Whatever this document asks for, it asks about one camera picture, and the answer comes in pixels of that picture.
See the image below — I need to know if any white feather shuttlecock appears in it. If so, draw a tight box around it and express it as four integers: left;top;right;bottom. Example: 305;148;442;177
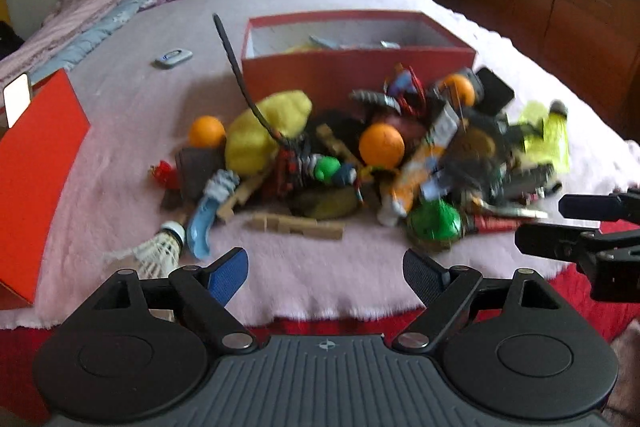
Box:
105;221;186;280

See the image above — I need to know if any green spinning top toy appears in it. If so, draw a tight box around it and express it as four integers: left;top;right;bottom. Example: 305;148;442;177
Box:
407;200;463;251

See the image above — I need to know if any neon yellow shuttlecock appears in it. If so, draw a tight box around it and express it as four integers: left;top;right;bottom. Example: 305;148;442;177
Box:
520;100;570;175

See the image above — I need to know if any red toothpaste tube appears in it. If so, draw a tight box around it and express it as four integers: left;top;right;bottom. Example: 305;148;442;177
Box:
462;213;524;235

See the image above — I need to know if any wooden puzzle block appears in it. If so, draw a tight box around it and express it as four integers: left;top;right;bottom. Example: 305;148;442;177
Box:
248;213;345;241

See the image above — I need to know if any orange white cream tube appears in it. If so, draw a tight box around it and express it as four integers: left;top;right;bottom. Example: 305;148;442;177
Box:
376;102;460;227

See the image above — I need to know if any light blue curved track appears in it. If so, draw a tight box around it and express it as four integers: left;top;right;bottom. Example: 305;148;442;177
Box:
186;169;240;260

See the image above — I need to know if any smoky transparent box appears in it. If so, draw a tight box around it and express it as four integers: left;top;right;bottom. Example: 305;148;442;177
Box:
434;116;563;206

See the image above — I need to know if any dark transparent square box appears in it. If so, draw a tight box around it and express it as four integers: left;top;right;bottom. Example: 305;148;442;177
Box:
175;147;224;203

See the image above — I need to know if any red small toy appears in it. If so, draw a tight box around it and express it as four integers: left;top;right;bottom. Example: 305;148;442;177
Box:
149;161;180;190

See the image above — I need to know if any orange printed ping pong ball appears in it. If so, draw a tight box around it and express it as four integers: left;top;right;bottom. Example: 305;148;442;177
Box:
358;123;405;169

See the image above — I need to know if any yellow plush toy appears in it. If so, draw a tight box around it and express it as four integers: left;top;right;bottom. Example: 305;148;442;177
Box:
223;89;315;178

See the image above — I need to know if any green small toy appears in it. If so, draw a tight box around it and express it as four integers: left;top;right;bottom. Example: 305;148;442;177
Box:
311;155;342;186

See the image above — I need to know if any orange ball right side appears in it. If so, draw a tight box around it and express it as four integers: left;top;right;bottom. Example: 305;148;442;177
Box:
438;73;476;109

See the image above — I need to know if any wooden dresser cabinet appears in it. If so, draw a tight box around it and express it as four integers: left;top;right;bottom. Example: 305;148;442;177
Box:
437;0;639;139

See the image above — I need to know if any orange-red cardboard box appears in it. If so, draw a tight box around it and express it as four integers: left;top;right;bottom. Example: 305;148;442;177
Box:
0;70;90;310

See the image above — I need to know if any grey remote device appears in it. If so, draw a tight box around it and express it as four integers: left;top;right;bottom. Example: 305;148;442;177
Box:
154;48;193;70

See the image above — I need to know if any dark red open box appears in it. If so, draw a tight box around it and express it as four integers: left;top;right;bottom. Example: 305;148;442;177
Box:
241;10;475;110

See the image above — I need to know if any white smartphone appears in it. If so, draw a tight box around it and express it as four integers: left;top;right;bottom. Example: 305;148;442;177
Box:
2;73;32;128

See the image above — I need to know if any pink folded blanket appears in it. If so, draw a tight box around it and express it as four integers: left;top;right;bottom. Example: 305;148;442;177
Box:
1;0;122;85

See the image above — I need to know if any red cord bracelet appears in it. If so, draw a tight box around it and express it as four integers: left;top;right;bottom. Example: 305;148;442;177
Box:
384;64;429;119

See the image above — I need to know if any black watch strap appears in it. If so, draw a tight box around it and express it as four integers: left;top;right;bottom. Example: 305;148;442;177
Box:
212;12;302;153

